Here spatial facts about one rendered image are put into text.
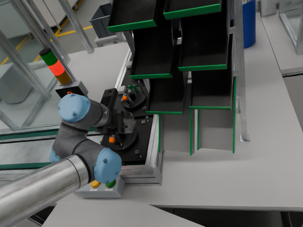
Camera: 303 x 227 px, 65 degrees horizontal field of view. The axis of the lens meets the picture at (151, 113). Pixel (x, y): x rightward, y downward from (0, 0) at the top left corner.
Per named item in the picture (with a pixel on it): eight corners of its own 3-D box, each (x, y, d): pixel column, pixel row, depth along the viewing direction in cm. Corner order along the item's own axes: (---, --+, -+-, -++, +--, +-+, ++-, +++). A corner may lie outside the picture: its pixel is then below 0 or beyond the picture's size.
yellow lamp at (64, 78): (68, 83, 101) (62, 74, 98) (58, 85, 103) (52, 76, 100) (72, 76, 105) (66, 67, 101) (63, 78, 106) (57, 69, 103)
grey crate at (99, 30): (146, 28, 266) (139, 7, 250) (97, 39, 285) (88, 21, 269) (151, 11, 294) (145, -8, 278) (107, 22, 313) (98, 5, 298)
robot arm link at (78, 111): (50, 118, 61) (61, 87, 62) (75, 123, 72) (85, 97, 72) (73, 128, 59) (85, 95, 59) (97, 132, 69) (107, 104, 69)
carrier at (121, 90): (153, 117, 116) (145, 99, 108) (110, 122, 124) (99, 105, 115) (159, 85, 133) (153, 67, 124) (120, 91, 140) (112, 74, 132)
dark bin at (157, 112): (184, 115, 79) (177, 108, 72) (148, 114, 84) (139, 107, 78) (192, 41, 86) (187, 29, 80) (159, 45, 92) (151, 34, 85)
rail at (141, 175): (161, 186, 100) (153, 173, 93) (3, 187, 128) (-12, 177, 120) (162, 174, 104) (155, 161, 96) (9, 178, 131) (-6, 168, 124)
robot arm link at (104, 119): (81, 102, 72) (104, 99, 70) (89, 105, 77) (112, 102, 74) (80, 126, 71) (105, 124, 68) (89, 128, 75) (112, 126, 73)
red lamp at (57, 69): (61, 74, 98) (55, 65, 95) (52, 76, 100) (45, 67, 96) (66, 67, 101) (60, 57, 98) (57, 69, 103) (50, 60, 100)
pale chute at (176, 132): (194, 153, 91) (191, 155, 87) (162, 150, 97) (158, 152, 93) (195, 79, 90) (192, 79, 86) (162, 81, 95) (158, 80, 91)
